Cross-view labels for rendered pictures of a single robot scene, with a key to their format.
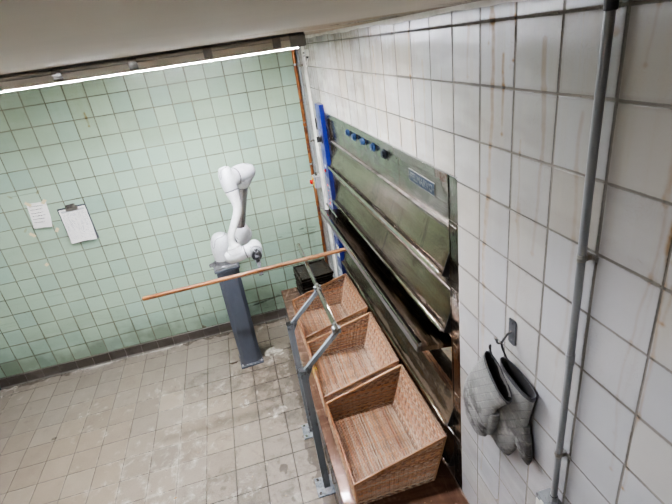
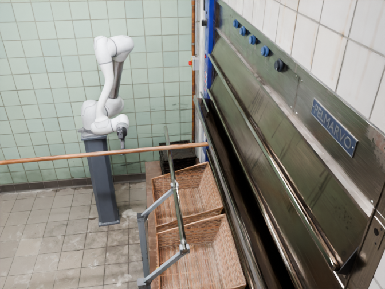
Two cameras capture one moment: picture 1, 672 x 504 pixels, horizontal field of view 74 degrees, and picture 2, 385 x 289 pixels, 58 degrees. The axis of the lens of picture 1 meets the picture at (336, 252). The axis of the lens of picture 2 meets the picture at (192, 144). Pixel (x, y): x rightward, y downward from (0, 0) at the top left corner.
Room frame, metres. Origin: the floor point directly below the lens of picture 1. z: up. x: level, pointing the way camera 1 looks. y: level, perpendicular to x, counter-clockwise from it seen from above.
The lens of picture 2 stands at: (0.86, -0.03, 2.47)
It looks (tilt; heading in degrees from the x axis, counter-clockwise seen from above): 32 degrees down; 3
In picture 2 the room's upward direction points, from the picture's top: straight up
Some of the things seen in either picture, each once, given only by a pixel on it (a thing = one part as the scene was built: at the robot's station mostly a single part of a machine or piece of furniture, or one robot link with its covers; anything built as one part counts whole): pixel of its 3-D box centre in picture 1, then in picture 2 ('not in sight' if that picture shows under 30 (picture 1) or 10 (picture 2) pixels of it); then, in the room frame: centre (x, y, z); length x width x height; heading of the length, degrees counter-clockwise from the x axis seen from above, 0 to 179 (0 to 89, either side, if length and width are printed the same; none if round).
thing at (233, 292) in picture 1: (239, 314); (102, 178); (3.37, 0.92, 0.50); 0.21 x 0.21 x 1.00; 15
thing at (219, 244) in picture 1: (221, 245); (91, 113); (3.38, 0.91, 1.17); 0.18 x 0.16 x 0.22; 143
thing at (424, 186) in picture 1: (373, 151); (263, 55); (2.35, -0.27, 1.99); 1.80 x 0.08 x 0.21; 11
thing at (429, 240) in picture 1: (372, 188); (254, 97); (2.35, -0.25, 1.80); 1.79 x 0.11 x 0.19; 11
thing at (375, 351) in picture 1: (350, 360); (196, 264); (2.27, 0.01, 0.72); 0.56 x 0.49 x 0.28; 10
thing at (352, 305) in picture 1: (328, 311); (184, 198); (2.87, 0.12, 0.72); 0.56 x 0.49 x 0.28; 11
